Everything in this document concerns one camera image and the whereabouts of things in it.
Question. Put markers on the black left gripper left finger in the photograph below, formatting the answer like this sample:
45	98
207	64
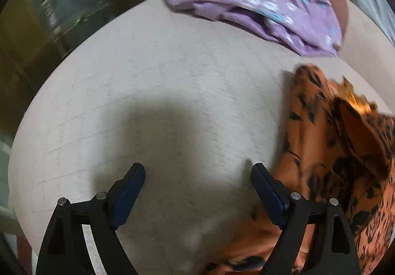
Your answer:
64	250

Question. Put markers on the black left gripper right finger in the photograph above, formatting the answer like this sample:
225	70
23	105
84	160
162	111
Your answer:
331	249

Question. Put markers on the orange black floral blouse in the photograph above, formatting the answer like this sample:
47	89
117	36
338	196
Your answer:
337	145

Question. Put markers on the pink sofa bed mattress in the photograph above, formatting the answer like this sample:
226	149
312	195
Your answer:
196	102

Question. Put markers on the wooden glass panel door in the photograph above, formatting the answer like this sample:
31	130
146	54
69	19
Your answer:
36	36

